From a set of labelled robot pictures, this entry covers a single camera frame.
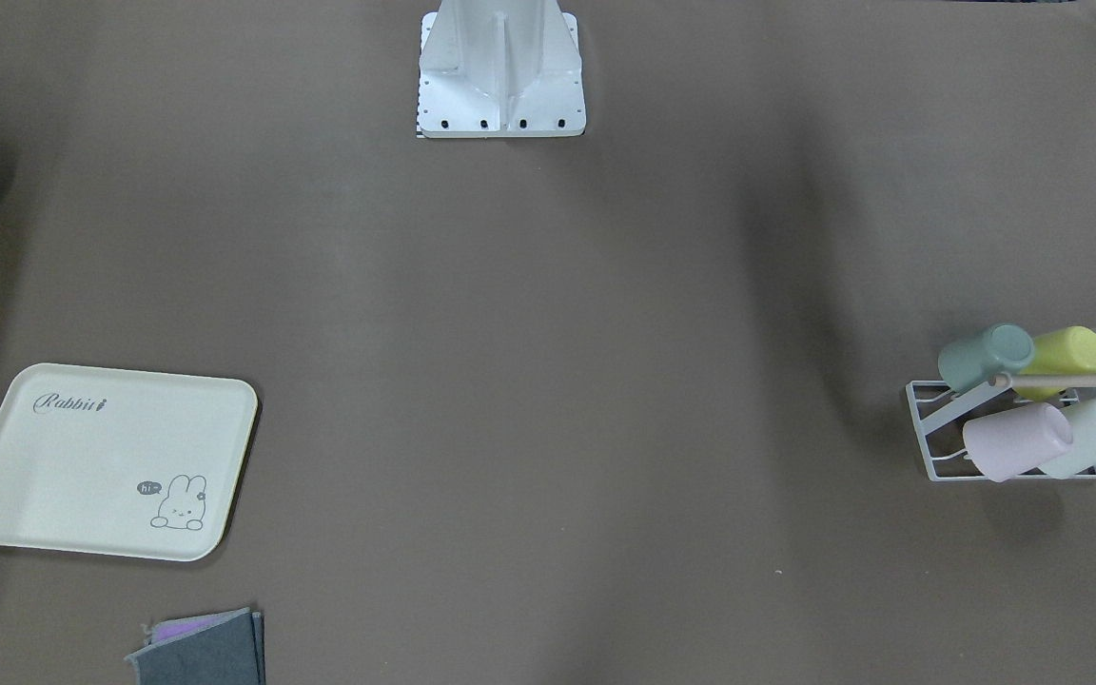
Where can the green cup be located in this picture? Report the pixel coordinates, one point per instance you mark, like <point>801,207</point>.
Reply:
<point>1000,348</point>

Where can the pink cup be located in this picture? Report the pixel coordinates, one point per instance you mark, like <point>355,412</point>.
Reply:
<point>1014,442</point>

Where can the cream rabbit tray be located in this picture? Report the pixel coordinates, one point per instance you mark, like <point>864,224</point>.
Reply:
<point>121,462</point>

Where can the grey folded cloth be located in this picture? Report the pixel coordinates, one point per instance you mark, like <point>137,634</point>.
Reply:
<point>230,652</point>

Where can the cream white cup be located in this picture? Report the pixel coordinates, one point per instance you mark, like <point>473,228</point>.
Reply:
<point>1081,417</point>

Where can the purple cloth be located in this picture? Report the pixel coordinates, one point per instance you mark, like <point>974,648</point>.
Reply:
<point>180,626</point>

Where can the white wire cup rack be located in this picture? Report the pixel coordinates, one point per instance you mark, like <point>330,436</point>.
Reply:
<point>937,416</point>

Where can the yellow cup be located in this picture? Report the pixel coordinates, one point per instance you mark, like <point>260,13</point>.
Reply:
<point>1064,352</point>

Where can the wooden rack handle rod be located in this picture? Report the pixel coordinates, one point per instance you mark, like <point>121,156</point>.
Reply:
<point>1005,380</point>

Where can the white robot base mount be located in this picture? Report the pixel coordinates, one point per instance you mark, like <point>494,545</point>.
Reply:
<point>500,69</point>

